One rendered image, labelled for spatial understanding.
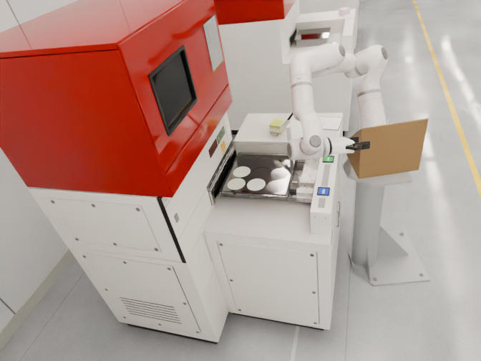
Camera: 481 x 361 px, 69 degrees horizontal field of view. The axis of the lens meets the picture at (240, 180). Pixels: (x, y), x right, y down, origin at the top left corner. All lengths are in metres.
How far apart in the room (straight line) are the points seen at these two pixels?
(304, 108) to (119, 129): 0.71
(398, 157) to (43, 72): 1.62
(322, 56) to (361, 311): 1.55
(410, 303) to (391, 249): 0.36
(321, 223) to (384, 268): 1.06
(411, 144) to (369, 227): 0.61
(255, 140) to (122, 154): 0.97
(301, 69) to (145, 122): 0.68
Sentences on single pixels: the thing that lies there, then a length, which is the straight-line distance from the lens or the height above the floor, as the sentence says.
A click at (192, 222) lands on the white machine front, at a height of 0.94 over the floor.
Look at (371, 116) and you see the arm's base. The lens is 1.92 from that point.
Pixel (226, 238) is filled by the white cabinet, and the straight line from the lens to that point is 1.78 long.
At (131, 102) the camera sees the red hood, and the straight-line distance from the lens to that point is 1.20.
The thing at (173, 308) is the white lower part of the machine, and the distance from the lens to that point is 2.10.
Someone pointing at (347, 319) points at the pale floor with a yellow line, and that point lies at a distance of 2.40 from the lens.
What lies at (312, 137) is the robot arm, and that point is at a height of 1.34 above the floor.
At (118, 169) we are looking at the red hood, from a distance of 1.42.
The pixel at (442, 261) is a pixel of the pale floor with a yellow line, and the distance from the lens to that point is 2.77.
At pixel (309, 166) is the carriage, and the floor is 0.88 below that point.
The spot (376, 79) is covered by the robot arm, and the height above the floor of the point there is 1.27.
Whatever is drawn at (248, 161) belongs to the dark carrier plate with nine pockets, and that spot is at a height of 0.90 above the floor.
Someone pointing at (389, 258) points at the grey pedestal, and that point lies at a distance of 2.68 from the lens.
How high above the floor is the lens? 2.07
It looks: 38 degrees down
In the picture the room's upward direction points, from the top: 11 degrees counter-clockwise
